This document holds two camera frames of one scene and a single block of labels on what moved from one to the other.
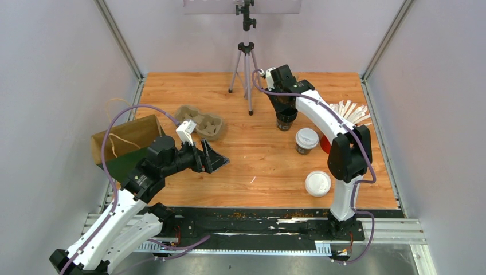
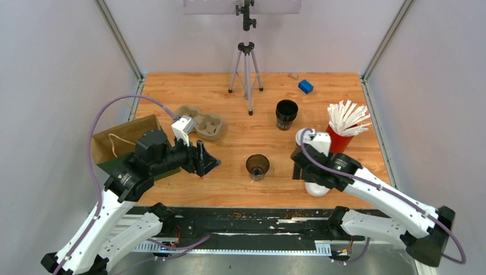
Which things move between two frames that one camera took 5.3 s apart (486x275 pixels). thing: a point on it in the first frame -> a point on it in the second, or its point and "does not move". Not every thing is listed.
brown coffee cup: [302, 150] does not move
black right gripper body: [277, 102] -> [298, 173]
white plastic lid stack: [317, 184] does not move
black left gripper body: [189, 157] does not move
